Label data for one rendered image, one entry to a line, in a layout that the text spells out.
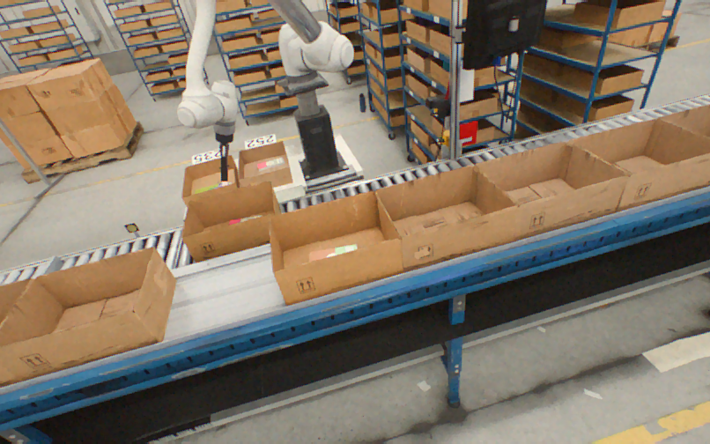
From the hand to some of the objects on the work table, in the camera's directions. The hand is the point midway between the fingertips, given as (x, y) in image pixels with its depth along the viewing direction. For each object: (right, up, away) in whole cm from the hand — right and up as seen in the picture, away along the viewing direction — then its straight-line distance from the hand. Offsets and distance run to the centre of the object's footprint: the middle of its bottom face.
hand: (224, 173), depth 167 cm
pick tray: (+6, +7, +51) cm, 52 cm away
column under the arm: (+40, +12, +49) cm, 65 cm away
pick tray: (-22, -3, +45) cm, 50 cm away
